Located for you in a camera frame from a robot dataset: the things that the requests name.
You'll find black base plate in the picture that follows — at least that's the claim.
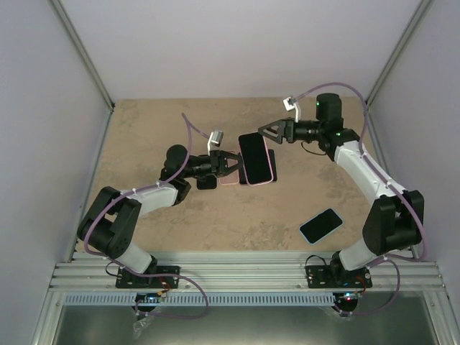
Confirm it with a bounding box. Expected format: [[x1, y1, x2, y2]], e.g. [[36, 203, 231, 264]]
[[115, 265, 180, 290], [305, 265, 373, 289]]

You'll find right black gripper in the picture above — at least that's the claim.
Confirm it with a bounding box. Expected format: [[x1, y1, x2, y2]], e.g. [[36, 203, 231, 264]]
[[259, 116, 324, 144]]

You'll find black smartphone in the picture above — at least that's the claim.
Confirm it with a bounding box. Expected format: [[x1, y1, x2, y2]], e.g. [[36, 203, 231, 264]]
[[238, 168, 247, 185]]

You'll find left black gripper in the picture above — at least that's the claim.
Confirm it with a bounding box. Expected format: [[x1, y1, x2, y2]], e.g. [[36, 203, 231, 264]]
[[182, 150, 247, 179]]

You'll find light pink phone case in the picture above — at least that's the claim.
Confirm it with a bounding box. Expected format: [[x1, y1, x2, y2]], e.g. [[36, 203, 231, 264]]
[[218, 158, 239, 185]]

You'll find left small circuit board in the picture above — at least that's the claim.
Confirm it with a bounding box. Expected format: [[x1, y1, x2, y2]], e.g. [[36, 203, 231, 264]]
[[134, 291, 167, 305]]

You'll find clear plastic bag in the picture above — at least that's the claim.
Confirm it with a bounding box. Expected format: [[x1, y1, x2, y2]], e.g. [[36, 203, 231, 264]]
[[133, 312, 155, 339]]

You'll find left aluminium corner post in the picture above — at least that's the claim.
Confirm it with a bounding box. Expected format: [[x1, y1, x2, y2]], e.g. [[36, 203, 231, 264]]
[[48, 0, 115, 113]]

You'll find right small circuit board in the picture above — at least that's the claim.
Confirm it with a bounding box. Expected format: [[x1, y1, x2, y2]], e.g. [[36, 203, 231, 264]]
[[338, 291, 363, 302]]

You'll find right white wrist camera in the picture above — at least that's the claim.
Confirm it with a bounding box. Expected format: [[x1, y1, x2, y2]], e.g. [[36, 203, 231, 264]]
[[282, 96, 302, 123]]

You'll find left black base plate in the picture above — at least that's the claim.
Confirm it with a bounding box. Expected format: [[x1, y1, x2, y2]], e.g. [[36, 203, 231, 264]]
[[115, 265, 180, 290]]

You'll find phone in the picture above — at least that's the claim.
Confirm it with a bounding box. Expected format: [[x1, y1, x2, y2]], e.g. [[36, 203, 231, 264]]
[[268, 149, 277, 183], [238, 132, 274, 185], [299, 208, 344, 244]]

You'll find aluminium corner post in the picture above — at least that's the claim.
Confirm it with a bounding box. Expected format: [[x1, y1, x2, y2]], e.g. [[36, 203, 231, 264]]
[[48, 0, 115, 113], [367, 0, 434, 106]]

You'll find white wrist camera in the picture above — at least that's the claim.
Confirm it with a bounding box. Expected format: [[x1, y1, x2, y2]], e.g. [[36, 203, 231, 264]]
[[282, 96, 302, 123], [207, 130, 224, 152]]

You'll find small circuit board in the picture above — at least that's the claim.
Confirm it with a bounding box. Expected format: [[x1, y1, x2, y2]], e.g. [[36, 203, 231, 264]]
[[338, 291, 363, 302], [134, 291, 167, 305]]

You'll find black phone case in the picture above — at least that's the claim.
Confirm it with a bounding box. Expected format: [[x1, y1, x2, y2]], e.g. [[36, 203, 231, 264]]
[[196, 176, 217, 190]]

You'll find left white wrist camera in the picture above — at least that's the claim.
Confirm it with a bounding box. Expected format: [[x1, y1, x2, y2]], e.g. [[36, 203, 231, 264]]
[[207, 130, 224, 152]]

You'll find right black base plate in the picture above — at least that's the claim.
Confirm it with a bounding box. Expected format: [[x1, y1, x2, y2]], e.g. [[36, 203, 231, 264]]
[[305, 265, 373, 289]]

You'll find right aluminium corner post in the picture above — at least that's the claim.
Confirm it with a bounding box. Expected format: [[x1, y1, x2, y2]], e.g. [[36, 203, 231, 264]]
[[367, 0, 434, 106]]

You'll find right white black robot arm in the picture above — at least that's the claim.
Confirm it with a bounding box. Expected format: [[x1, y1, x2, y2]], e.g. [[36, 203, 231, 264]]
[[258, 93, 424, 287]]

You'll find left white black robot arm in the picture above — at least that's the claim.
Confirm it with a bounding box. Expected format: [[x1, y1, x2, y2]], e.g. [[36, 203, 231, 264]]
[[78, 144, 243, 287]]

